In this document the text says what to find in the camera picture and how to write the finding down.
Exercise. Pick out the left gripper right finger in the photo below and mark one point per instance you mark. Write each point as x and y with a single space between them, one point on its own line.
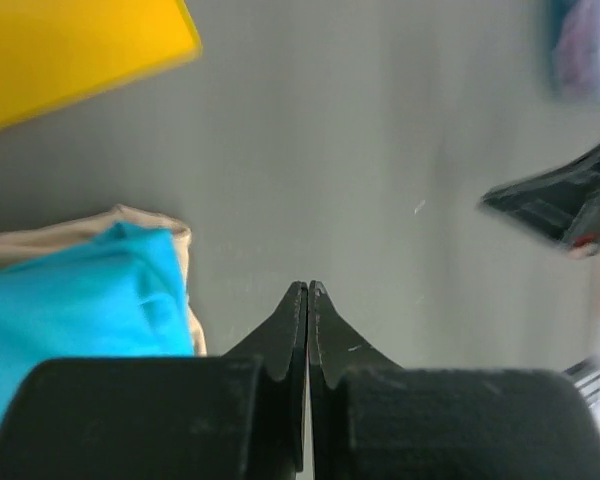
373 419

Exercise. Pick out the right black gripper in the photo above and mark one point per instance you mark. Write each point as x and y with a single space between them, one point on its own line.
561 206

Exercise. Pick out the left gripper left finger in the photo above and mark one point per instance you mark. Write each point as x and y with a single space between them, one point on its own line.
235 416

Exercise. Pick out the teal t shirt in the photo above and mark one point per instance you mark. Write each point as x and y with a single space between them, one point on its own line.
120 294

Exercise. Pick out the beige cardboard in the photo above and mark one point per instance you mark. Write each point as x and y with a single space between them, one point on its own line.
18 246

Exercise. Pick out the yellow folder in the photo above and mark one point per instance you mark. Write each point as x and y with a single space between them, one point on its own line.
55 53

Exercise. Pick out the pink t shirt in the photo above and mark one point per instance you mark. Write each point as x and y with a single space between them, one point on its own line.
575 48

